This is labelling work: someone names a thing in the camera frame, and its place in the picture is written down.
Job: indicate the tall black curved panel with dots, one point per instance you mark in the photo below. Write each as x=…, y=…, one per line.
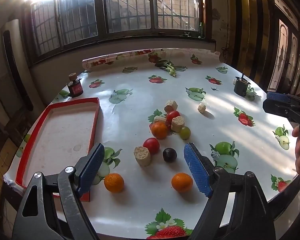
x=15, y=67

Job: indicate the fruit print tablecloth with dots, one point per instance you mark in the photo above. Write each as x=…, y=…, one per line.
x=140, y=90

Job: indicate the green plum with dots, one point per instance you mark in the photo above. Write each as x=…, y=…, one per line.
x=185, y=133

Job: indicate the dark purple plum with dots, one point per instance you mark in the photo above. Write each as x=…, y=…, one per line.
x=169, y=155

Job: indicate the barred window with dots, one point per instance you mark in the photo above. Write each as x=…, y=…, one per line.
x=100, y=10

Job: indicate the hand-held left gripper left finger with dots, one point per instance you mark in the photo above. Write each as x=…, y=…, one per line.
x=92, y=165

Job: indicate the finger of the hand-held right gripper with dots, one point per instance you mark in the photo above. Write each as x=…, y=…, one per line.
x=277, y=96
x=282, y=108

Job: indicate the red rimmed white tray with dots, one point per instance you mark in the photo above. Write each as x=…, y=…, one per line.
x=65, y=130

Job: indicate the small peeled sugarcane piece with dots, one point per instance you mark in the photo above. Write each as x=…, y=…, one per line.
x=201, y=108

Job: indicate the orange mandarin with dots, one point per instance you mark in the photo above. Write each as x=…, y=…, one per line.
x=159, y=130
x=114, y=183
x=182, y=182

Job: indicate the red tomato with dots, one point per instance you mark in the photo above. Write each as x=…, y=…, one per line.
x=151, y=145
x=173, y=116

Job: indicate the plain black motor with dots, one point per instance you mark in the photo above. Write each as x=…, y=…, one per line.
x=240, y=87

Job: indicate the black motor with red label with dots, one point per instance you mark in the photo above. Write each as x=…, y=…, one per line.
x=75, y=87

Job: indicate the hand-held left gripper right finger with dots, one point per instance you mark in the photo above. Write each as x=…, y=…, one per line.
x=195, y=167

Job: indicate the green leafy vegetable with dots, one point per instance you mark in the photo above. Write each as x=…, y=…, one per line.
x=168, y=66

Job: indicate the wooden cabinet with glass doors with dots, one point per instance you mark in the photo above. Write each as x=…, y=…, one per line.
x=282, y=55

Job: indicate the green bottle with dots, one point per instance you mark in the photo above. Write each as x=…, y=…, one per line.
x=200, y=30

